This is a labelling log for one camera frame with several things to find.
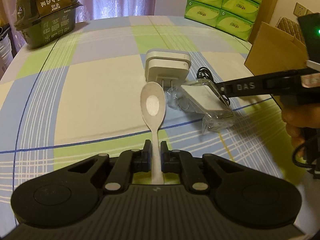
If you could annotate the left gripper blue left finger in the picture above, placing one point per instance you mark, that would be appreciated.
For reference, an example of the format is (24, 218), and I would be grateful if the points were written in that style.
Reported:
(122, 168)

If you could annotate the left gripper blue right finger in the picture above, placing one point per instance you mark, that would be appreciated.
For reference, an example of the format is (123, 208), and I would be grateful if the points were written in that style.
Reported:
(184, 164)

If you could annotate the white plastic spoon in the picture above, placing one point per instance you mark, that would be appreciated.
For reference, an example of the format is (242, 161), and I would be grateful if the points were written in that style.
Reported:
(153, 104)

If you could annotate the white device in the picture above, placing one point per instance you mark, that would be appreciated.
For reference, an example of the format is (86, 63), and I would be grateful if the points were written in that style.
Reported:
(202, 97)

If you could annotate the white night light plug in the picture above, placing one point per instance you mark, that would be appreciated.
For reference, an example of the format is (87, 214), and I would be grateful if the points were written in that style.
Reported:
(167, 67)

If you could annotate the person's hand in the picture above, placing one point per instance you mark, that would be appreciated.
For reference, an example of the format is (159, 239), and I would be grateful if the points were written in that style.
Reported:
(297, 118)

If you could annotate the large cardboard box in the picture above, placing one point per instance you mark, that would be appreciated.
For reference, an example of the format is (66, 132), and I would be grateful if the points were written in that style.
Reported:
(275, 50)

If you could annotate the quilted brown chair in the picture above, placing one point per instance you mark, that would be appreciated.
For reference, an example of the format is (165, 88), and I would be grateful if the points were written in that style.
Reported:
(291, 28)

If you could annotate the stack of green tissue packs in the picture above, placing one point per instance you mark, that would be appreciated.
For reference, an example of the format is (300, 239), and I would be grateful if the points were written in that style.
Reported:
(235, 17)

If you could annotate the dark green food container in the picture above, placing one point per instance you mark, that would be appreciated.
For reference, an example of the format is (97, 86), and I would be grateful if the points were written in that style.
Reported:
(43, 21)

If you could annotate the wall power sockets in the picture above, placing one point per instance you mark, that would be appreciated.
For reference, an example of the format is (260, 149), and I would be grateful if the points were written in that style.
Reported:
(301, 10)

